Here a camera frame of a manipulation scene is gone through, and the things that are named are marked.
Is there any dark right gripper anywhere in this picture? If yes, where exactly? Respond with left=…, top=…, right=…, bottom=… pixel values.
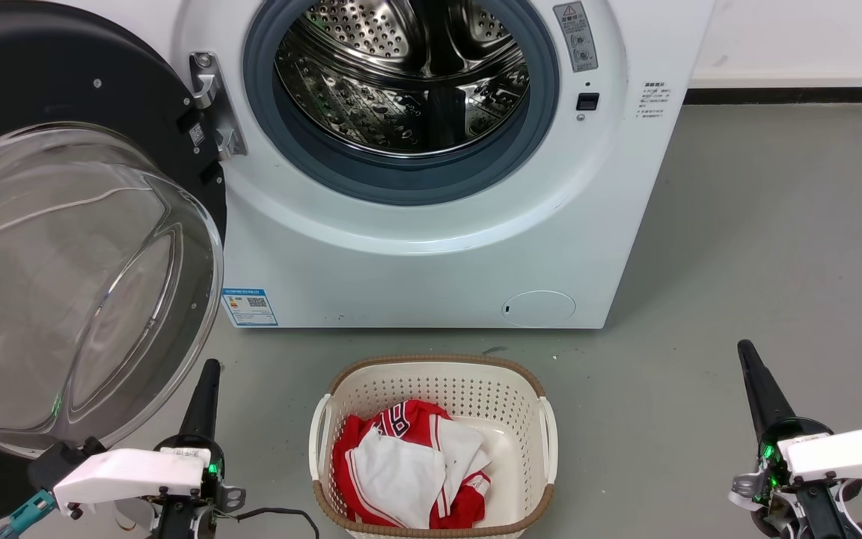
left=729, top=340, right=862, bottom=539

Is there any blue energy label sticker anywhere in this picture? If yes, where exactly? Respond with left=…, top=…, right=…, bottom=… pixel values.
left=221, top=287, right=279, bottom=328

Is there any cream laundry basket brown rim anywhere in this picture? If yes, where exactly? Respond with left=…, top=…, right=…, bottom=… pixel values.
left=308, top=355, right=559, bottom=539

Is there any stainless steel washer drum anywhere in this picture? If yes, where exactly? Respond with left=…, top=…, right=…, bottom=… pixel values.
left=274, top=0, right=531, bottom=159

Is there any black round glass washer door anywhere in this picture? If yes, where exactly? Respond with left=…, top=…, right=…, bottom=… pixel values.
left=0, top=0, right=228, bottom=534

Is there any red and white jersey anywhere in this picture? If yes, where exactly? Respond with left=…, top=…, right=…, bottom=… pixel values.
left=331, top=399, right=493, bottom=530

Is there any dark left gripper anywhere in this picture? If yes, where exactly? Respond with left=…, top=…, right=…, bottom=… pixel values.
left=151, top=359, right=247, bottom=539

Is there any metal washer door hinge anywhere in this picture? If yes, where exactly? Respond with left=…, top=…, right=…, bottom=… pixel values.
left=189, top=51, right=248, bottom=160

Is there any small black text sticker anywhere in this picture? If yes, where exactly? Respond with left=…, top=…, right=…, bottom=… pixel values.
left=637, top=81, right=673, bottom=121

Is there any thick white cable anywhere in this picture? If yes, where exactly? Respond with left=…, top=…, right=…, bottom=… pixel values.
left=0, top=186, right=155, bottom=244

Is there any white front-load washing machine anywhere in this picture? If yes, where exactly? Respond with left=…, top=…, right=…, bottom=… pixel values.
left=72, top=0, right=716, bottom=330

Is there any grey warning sticker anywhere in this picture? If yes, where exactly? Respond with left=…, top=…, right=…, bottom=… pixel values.
left=553, top=1, right=599, bottom=73

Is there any round white filter cover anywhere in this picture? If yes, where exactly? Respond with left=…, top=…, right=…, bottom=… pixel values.
left=501, top=290, right=577, bottom=328

